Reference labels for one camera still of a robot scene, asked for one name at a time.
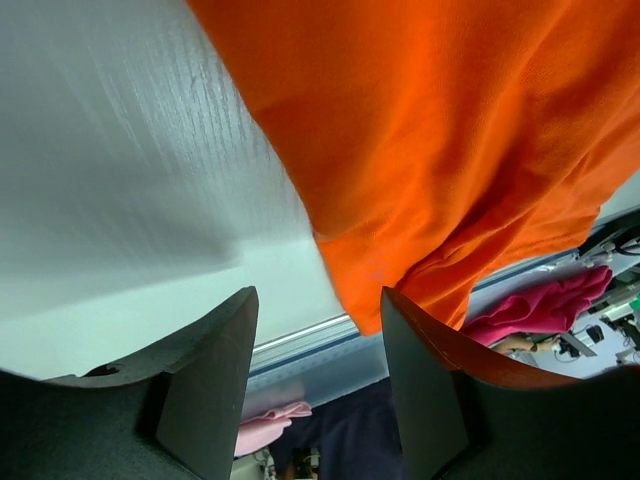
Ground light pink garment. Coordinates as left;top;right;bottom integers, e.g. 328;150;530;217
234;401;312;457

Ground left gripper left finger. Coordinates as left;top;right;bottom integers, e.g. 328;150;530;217
51;287;259;479

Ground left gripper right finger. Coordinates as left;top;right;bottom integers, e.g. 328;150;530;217
381;288;584;479

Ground pink t-shirt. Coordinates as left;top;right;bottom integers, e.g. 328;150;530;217
460;265;613;346

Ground aluminium mounting rail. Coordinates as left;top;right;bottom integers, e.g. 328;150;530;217
249;313;383;383

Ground dark navy cloth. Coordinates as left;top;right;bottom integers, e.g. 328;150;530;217
269;379;408;479

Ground orange t-shirt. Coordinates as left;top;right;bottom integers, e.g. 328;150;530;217
190;1;639;335

